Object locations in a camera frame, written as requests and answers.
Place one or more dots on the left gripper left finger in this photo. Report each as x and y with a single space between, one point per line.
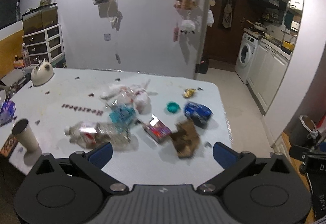
90 165

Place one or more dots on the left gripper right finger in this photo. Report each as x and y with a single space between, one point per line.
235 166

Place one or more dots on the crushed clear plastic bottle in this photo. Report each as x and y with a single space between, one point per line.
89 134

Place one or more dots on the brown torn cardboard piece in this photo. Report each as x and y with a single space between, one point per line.
186 139

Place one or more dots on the blue snack bag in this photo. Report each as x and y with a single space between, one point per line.
198 113

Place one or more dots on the teal plastic wrapper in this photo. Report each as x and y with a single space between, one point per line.
122 114

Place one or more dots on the colourful small carton box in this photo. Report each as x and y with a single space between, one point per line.
156 129

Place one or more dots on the clear plastic bag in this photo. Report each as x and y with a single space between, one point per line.
127 95

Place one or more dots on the white plastic bag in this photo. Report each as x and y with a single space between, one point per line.
142 100

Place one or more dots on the teal plastic lid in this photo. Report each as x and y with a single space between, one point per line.
172 107

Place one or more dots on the gold foil wrapper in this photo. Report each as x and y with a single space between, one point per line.
189 93

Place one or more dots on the black bucket with white rim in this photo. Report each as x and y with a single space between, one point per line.
304 133

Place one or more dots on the beige paper cup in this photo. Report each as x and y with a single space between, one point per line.
24 134

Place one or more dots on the purple tissue pack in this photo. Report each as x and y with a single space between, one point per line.
7 112

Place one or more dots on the black box on floor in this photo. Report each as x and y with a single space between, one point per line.
203 66

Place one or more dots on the white kitchen cabinets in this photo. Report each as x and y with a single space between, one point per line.
267 72

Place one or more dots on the white cat-shaped teapot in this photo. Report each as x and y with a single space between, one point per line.
42 73

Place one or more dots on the white washing machine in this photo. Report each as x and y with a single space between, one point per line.
245 58

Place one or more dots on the plastic water bottle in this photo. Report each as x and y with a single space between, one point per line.
25 55

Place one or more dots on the white drawer cabinet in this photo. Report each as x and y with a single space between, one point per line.
45 44

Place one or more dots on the yellow dish basin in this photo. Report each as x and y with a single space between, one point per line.
288 45

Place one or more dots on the pink hanging tag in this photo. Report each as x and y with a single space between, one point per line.
176 33

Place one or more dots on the glass fish tank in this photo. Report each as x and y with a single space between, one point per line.
40 18

